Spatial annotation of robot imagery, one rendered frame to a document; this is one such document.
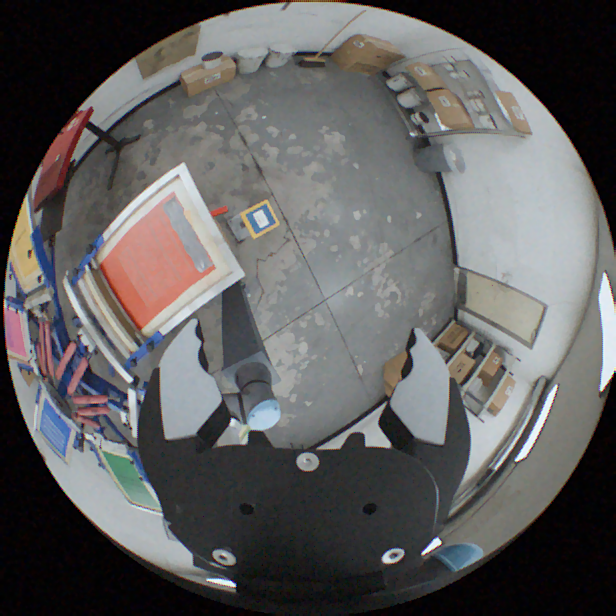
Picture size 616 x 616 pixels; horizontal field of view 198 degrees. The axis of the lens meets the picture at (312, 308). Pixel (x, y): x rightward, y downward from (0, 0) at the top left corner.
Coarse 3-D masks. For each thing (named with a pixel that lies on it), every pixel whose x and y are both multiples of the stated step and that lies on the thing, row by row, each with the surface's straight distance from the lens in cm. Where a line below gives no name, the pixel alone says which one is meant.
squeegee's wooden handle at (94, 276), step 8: (88, 272) 105; (96, 272) 106; (96, 280) 103; (96, 288) 102; (104, 288) 104; (104, 296) 101; (104, 304) 101; (112, 304) 103; (112, 312) 100; (120, 312) 104; (120, 320) 101; (120, 328) 101; (128, 328) 102; (128, 336) 100; (136, 336) 104
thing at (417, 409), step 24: (408, 360) 11; (432, 360) 11; (408, 384) 9; (432, 384) 9; (384, 408) 9; (408, 408) 8; (432, 408) 9; (384, 432) 9; (408, 432) 8; (432, 432) 8
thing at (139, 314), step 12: (180, 240) 90; (192, 264) 90; (192, 276) 91; (204, 276) 90; (132, 288) 102; (180, 288) 93; (120, 300) 108; (132, 300) 104; (168, 300) 97; (132, 312) 106; (144, 312) 103; (156, 312) 101; (144, 324) 106
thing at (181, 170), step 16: (176, 176) 93; (144, 192) 95; (192, 192) 87; (128, 208) 98; (112, 224) 102; (208, 224) 85; (224, 240) 84; (224, 256) 85; (240, 272) 86; (208, 288) 91; (224, 288) 88; (96, 304) 118; (192, 304) 91; (176, 320) 95; (112, 336) 116; (128, 352) 116
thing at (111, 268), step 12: (180, 204) 91; (144, 216) 97; (156, 216) 94; (132, 228) 99; (120, 240) 103; (120, 252) 103; (108, 264) 108; (120, 264) 103; (108, 276) 109; (120, 276) 104; (120, 288) 106
